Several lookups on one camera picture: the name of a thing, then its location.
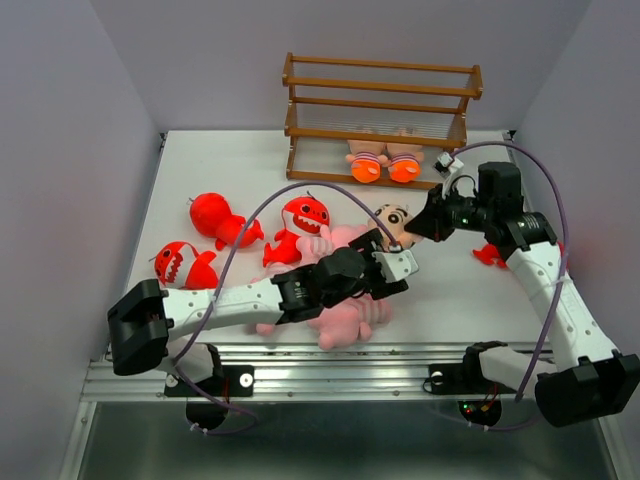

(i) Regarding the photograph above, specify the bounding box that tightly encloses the aluminium rail frame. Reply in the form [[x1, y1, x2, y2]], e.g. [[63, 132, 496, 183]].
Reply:
[[82, 130, 621, 480]]

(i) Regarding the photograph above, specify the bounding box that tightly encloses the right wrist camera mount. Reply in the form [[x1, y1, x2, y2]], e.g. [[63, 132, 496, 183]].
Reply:
[[433, 152, 466, 199]]

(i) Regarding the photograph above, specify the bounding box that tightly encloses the pink pig plush lower right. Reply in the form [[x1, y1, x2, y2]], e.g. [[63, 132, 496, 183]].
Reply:
[[307, 295, 392, 351]]

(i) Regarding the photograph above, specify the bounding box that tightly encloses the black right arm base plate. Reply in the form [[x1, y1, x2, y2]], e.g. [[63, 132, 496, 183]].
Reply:
[[422, 363, 509, 396]]

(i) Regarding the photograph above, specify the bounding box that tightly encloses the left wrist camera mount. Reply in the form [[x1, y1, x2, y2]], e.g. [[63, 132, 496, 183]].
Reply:
[[373, 250, 419, 283]]

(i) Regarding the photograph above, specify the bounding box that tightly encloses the red shark plush right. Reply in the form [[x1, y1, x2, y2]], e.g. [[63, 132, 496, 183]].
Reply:
[[472, 241, 565, 274]]

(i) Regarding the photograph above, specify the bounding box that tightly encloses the wooden three-tier shelf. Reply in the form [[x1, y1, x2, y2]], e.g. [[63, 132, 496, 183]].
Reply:
[[281, 53, 484, 190]]

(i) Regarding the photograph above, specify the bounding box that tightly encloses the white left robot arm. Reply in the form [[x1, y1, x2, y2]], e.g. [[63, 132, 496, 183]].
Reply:
[[107, 230, 419, 394]]

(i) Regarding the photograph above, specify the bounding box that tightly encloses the boy doll from corner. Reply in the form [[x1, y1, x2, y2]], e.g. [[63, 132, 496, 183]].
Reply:
[[386, 142, 424, 183]]

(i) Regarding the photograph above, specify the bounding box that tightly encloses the pink pig plush lower left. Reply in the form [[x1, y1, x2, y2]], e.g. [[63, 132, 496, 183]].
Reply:
[[252, 262, 296, 337]]

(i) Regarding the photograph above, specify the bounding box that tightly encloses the boy doll face up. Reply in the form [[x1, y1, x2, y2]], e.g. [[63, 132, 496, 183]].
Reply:
[[345, 139, 389, 184]]

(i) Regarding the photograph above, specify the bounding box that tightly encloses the red shark plush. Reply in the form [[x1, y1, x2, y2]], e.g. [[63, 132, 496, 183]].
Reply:
[[262, 193, 330, 267], [472, 241, 565, 274], [189, 192, 247, 251], [150, 241, 219, 290]]

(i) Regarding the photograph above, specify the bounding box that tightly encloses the red shark plush lower left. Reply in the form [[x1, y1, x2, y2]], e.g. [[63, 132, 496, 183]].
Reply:
[[150, 241, 219, 290]]

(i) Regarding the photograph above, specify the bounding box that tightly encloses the red shark plush upper left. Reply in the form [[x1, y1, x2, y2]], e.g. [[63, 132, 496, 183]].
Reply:
[[189, 192, 247, 251]]

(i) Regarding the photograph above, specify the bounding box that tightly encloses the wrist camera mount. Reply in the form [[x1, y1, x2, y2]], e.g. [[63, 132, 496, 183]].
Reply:
[[373, 250, 419, 283], [433, 152, 466, 199]]

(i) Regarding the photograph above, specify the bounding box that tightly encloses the pink pig plush upper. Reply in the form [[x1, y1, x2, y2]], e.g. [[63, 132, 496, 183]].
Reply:
[[296, 225, 368, 265]]

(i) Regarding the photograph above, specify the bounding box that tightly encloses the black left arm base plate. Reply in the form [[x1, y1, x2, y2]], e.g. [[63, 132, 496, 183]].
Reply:
[[163, 365, 255, 398]]

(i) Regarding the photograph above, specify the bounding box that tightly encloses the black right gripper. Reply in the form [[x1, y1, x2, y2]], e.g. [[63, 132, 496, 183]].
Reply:
[[403, 182, 493, 243]]

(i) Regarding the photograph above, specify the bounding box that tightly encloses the pink pig plush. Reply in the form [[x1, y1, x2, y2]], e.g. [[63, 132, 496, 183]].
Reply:
[[252, 262, 296, 337], [296, 225, 368, 265], [307, 295, 392, 351]]

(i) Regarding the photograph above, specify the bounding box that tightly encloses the red shark plush centre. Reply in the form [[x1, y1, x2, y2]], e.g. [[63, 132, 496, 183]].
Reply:
[[262, 193, 330, 267]]

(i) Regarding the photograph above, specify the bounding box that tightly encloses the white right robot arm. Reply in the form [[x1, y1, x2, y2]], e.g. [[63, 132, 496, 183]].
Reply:
[[406, 155, 639, 427]]

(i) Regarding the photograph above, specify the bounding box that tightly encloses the boy doll black hair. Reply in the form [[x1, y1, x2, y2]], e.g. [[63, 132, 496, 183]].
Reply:
[[375, 204, 424, 249]]

